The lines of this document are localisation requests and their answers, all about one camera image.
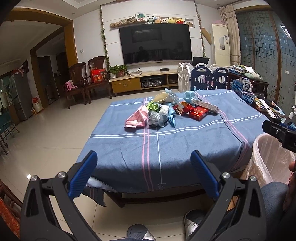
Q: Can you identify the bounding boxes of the paper bowl cup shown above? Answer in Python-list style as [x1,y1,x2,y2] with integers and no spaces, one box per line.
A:
[153,92,172,104]

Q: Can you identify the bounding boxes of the large black television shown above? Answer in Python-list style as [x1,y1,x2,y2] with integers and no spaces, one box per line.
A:
[119,24,192,65]

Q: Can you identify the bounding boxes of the grey slipper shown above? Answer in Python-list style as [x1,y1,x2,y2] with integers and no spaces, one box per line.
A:
[184,209,205,239]
[127,224,156,241]

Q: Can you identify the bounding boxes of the pink toy on chair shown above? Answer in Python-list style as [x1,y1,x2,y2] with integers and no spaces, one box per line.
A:
[64,80,78,91]

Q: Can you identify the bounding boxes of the blue baby fence panel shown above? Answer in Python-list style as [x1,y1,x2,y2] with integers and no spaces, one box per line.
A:
[189,65,229,91]

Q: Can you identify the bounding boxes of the dark wooden chair left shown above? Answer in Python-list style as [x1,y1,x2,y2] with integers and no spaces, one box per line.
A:
[63,62,89,109]

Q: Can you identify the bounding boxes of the white standing air conditioner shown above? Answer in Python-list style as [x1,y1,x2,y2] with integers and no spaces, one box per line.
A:
[211,23,231,67]

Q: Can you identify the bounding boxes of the green potted plant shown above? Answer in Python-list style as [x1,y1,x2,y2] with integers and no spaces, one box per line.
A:
[108,65,127,79]

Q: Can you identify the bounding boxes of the wooden wall shelf with toys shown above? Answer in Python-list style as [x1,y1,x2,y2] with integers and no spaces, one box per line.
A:
[109,12,195,29]

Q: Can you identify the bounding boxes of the red gift box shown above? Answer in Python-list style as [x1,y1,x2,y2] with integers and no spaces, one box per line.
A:
[91,68,107,83]

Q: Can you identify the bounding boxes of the dark wooden chair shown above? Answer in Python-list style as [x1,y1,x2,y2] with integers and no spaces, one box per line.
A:
[85,56,112,103]
[63,62,89,109]

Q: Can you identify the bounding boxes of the right grey slipper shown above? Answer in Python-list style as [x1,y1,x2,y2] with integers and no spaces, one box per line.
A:
[184,209,205,239]

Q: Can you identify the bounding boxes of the beige curtain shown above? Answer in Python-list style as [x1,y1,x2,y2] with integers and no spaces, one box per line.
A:
[218,4,241,65]

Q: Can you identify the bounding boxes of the black laptop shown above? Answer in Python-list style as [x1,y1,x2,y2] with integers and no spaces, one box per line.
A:
[192,56,210,67]

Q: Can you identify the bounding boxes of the left grey slipper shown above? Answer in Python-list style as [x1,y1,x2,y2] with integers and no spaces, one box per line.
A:
[127,224,156,241]

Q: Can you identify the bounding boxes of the pink plastic wrapper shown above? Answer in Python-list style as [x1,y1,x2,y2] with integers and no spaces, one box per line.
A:
[125,105,149,128]

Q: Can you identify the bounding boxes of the blue striped tablecloth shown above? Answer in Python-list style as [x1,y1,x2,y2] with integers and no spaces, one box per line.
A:
[77,90,266,193]

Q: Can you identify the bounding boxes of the white trash bin with liner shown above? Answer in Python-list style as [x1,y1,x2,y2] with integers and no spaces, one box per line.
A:
[240,133,295,187]

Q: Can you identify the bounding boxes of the white baby fence panel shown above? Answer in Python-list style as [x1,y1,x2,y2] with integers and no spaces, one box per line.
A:
[177,63,230,92]

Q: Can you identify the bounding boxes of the blue plastic wrapper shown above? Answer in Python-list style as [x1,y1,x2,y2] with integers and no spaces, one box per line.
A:
[167,103,176,128]

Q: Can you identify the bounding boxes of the dark wooden side table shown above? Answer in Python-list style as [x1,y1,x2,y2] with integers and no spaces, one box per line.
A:
[228,68,285,123]

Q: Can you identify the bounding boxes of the white remote control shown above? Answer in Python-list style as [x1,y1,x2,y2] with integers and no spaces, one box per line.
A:
[259,99,278,122]

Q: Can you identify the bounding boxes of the red cigarette carton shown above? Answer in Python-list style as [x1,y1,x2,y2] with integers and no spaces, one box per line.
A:
[189,106,209,121]

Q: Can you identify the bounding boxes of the wooden TV cabinet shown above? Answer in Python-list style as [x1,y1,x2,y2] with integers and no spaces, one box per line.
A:
[109,70,178,95]

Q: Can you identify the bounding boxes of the red snack bag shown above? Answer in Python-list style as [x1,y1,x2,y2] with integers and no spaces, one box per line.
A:
[173,101,194,115]

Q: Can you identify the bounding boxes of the white power strip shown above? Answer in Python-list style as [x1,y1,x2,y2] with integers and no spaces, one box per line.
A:
[192,98,219,114]

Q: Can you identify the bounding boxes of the green wrapper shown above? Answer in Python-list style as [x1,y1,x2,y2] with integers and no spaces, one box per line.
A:
[146,101,161,112]

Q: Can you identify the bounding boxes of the dark wooden chair right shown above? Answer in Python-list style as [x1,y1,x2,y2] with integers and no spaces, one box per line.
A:
[85,56,112,103]

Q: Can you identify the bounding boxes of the grey plastic bag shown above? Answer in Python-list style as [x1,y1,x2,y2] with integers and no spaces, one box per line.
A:
[147,111,169,128]

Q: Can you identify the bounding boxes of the light blue tissue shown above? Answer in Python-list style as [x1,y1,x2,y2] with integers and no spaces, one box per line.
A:
[183,91,196,104]

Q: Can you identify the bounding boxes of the person right hand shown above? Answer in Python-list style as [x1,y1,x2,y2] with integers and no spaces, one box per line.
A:
[283,161,296,210]

